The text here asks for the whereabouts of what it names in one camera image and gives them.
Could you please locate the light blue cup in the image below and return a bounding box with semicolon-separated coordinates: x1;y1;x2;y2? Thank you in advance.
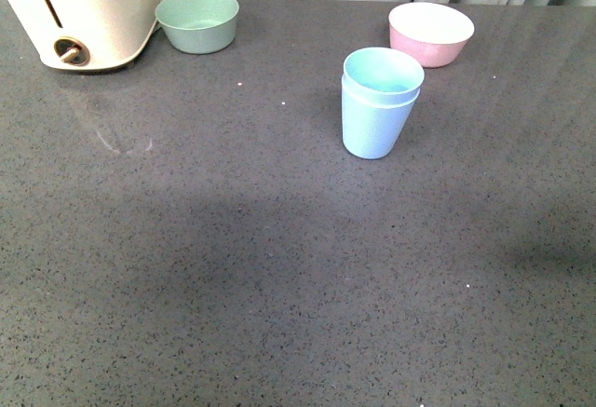
342;75;420;159
342;47;425;105

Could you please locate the green bowl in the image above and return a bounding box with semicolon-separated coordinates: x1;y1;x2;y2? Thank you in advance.
155;0;239;54

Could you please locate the pink bowl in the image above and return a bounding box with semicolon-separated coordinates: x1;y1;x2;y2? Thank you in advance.
388;2;475;68

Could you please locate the cream white toaster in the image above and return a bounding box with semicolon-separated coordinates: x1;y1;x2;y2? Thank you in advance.
7;0;162;71

